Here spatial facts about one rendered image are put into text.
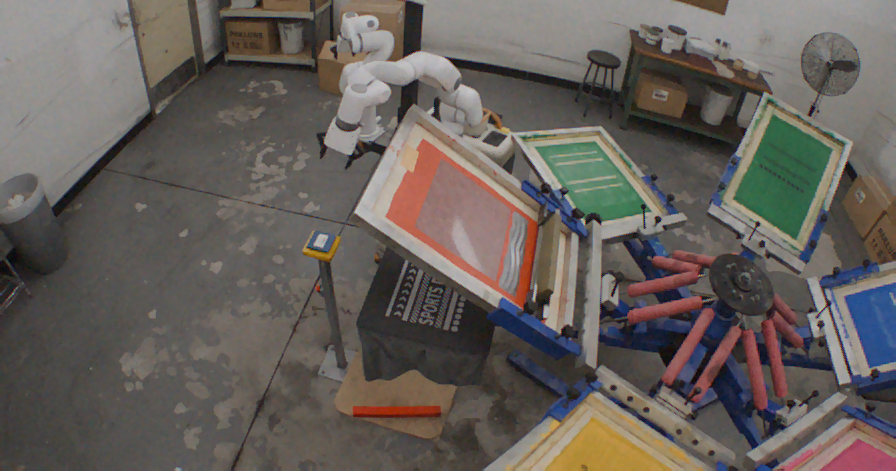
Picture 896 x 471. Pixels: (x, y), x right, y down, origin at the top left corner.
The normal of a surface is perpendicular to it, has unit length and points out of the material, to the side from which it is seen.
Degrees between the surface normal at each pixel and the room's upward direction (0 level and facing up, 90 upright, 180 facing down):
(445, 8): 90
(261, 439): 0
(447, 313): 0
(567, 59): 90
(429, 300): 0
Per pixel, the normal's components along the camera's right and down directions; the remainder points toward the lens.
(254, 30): -0.24, 0.63
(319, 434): 0.07, -0.74
